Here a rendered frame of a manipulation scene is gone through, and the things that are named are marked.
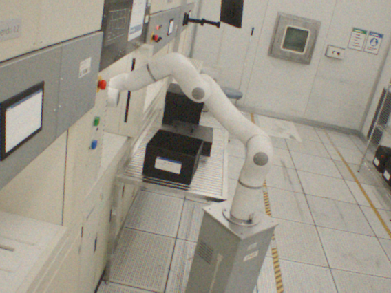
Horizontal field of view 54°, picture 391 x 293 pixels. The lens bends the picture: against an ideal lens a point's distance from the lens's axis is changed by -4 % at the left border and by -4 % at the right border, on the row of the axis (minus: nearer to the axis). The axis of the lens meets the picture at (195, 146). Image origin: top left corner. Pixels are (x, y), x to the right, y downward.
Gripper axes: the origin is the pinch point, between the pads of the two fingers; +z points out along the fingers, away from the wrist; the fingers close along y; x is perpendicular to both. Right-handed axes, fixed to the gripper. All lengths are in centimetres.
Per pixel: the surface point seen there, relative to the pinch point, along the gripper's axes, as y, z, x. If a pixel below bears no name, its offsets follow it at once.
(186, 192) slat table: 8, -71, -46
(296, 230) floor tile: 111, -175, -122
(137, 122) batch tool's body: 40, -37, -24
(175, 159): 16, -63, -33
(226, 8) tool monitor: 199, -82, 40
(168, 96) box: 103, -49, -24
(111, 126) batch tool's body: 41, -22, -30
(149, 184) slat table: 9, -51, -46
